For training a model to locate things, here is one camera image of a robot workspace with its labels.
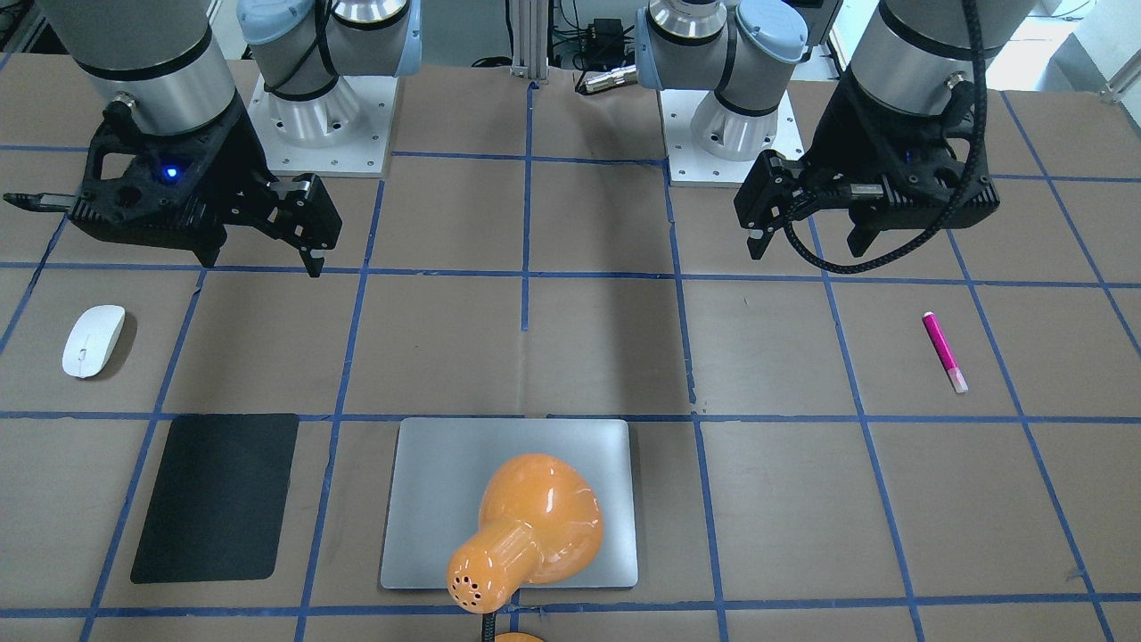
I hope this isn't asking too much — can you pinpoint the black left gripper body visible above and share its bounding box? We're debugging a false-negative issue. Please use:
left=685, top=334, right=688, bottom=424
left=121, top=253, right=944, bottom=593
left=793, top=70, right=1000, bottom=231

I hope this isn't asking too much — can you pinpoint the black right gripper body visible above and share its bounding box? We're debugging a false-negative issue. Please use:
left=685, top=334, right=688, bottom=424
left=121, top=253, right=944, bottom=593
left=5, top=94, right=273, bottom=252

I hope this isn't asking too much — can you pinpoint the pink highlighter pen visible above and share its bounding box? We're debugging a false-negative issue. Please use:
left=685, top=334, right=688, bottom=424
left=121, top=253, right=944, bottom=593
left=922, top=310, right=969, bottom=395

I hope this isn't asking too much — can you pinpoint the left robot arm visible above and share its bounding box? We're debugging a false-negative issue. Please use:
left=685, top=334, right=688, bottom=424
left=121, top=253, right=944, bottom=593
left=636, top=1, right=1031, bottom=274

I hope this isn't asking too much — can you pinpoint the white computer mouse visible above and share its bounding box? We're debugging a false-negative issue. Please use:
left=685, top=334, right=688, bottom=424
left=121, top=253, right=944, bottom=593
left=60, top=304, right=126, bottom=379

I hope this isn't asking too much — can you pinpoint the black mousepad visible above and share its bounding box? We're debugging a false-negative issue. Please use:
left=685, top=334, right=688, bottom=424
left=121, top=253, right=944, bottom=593
left=130, top=414, right=300, bottom=584

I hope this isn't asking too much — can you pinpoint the silver laptop notebook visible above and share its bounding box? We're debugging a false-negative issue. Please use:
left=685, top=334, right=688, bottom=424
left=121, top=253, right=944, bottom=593
left=378, top=417, right=639, bottom=590

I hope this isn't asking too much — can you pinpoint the orange desk lamp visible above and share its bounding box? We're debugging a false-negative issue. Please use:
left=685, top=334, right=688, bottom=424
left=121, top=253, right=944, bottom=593
left=446, top=454, right=604, bottom=641

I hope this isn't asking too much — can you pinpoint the black braided cable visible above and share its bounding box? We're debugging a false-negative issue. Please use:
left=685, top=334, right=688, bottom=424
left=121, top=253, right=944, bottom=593
left=784, top=0, right=992, bottom=276

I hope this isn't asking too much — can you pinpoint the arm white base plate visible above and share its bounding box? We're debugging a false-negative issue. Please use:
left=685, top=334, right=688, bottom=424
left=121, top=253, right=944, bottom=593
left=659, top=89, right=804, bottom=188
left=248, top=76, right=399, bottom=178

